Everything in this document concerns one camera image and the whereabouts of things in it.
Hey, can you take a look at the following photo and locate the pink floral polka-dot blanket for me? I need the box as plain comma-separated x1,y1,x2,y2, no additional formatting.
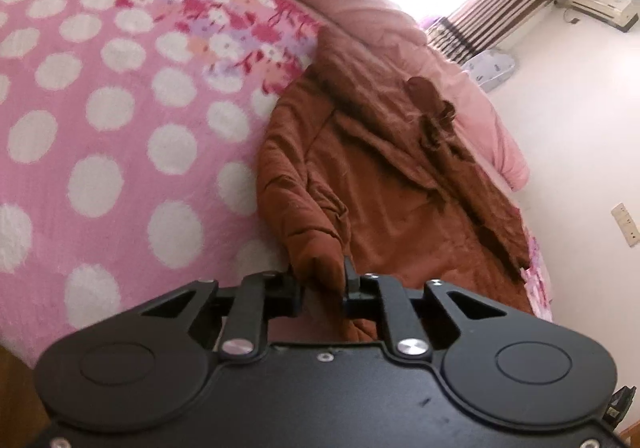
0,0,554,370

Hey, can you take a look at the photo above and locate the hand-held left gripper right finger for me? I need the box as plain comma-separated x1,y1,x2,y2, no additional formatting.
342,256,508,358

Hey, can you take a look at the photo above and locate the white air conditioner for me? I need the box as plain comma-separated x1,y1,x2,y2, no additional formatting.
554,0,639,34

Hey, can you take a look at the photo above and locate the brown coat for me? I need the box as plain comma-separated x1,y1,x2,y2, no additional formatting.
256,25,537,344

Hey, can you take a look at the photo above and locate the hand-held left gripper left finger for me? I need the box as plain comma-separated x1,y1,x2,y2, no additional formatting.
140,270,304,360

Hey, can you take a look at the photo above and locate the fan with patterned cover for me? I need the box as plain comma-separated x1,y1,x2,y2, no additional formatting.
462,50,521,93

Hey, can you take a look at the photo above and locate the white wall socket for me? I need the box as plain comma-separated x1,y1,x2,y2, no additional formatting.
611,201,640,248

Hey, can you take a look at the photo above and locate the pink quilt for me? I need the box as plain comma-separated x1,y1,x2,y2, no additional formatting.
235,0,531,190

